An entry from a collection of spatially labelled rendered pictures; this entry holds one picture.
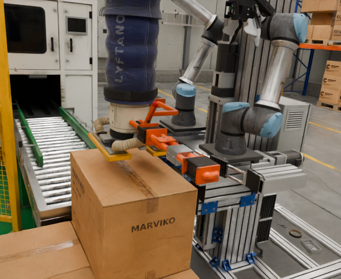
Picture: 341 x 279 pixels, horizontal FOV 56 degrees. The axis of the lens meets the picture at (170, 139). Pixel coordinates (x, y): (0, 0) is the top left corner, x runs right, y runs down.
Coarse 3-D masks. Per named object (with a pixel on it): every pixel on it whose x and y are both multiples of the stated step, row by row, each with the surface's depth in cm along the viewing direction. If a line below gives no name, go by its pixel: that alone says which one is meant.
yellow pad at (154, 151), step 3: (147, 147) 139; (150, 147) 139; (153, 147) 138; (147, 150) 139; (150, 150) 136; (153, 150) 136; (156, 150) 136; (159, 150) 137; (162, 150) 137; (150, 153) 136; (153, 153) 134; (156, 153) 134; (159, 153) 135; (162, 153) 136; (165, 153) 136; (153, 156) 134
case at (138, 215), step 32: (96, 160) 155; (128, 160) 158; (160, 160) 161; (96, 192) 124; (128, 192) 126; (160, 192) 128; (192, 192) 132; (96, 224) 126; (128, 224) 122; (160, 224) 129; (192, 224) 137; (96, 256) 131; (128, 256) 127; (160, 256) 134
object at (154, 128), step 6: (138, 126) 120; (144, 126) 123; (150, 126) 124; (156, 126) 125; (162, 126) 123; (138, 132) 123; (144, 132) 116; (150, 132) 116; (156, 132) 117; (162, 132) 118; (138, 138) 121; (144, 138) 117; (150, 144) 117
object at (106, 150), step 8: (88, 136) 153; (96, 136) 147; (96, 144) 140; (104, 144) 137; (104, 152) 130; (112, 152) 129; (120, 152) 130; (128, 152) 132; (112, 160) 126; (120, 160) 128
